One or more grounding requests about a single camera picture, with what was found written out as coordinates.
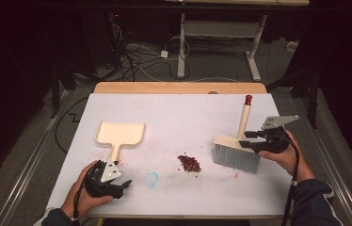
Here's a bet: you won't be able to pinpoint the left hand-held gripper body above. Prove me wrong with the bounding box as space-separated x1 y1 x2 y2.
84 158 125 200

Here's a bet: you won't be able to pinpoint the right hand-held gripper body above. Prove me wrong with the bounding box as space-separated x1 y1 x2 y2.
252 114 300 154

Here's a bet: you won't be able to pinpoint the cream brush with grey bristles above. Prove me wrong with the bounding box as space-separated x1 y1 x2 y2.
212 94 262 174

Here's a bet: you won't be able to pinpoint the cream plastic dustpan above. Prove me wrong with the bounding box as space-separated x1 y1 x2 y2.
94 121 146 163

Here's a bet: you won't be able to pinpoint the red beans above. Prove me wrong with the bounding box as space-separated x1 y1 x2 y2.
177 154 202 174

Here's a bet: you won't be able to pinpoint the person's right hand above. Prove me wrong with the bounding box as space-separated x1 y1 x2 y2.
258 130 316 183

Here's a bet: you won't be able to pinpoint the person's left hand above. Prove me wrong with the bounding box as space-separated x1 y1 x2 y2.
60 160 115 219

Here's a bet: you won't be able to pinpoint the black metal stand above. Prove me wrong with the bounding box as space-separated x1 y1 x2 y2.
49 60 78 120
266 65 320 130

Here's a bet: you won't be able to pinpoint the white table mat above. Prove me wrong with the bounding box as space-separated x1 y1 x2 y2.
46 92 320 218

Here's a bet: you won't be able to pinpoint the wooden table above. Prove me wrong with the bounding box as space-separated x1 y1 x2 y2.
88 82 286 226

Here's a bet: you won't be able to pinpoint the white power strip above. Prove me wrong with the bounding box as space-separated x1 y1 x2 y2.
286 40 300 53

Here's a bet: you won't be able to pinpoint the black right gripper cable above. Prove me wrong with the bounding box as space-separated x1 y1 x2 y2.
280 133 301 226

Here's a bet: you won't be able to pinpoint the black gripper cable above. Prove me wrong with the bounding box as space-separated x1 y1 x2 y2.
280 133 301 226
72 169 87 221

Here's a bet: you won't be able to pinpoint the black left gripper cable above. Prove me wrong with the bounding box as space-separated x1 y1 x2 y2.
72 169 87 221

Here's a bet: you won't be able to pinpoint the thin white floor cable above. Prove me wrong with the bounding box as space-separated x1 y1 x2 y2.
192 75 242 84

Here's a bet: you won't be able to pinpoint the metal floor rail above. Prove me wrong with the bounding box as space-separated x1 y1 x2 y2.
291 95 352 226
0 89 72 226

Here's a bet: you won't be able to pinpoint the black looped floor cable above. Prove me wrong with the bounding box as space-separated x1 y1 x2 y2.
54 95 89 154

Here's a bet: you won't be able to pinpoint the tangle of black floor cables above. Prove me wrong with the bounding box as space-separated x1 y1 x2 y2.
109 12 248 83

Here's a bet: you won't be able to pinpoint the white metal frame desk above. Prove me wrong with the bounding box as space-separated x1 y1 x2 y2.
164 0 311 83

